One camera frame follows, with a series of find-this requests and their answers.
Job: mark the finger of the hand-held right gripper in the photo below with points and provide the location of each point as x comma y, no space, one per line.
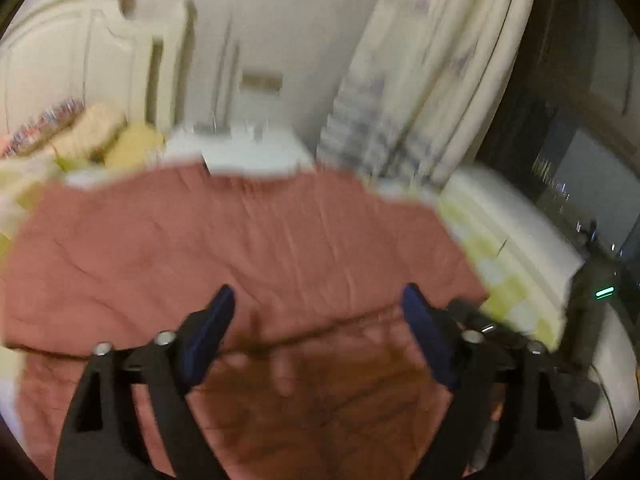
480,316

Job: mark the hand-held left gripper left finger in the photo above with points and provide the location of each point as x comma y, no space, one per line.
210,332

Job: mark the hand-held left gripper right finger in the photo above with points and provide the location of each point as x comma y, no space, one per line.
430,340

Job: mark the green checkered bed sheet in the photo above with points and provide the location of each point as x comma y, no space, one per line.
500,290

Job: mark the white nightstand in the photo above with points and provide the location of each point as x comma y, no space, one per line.
250,152

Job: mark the yellow pillow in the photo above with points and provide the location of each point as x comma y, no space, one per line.
132,145

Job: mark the dark window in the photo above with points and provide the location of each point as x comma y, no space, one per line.
575,110

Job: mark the beige pillow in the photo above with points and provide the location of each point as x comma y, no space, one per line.
95,127

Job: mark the thin metal stand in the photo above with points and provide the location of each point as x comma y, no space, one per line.
222,85

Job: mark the cream printed curtain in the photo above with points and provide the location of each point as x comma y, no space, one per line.
425,60

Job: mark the colourful patterned pillow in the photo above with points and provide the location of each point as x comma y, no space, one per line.
45,122

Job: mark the white bed headboard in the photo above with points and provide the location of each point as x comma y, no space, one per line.
60,60

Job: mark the wall switch plate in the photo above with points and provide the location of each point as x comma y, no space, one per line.
261,82

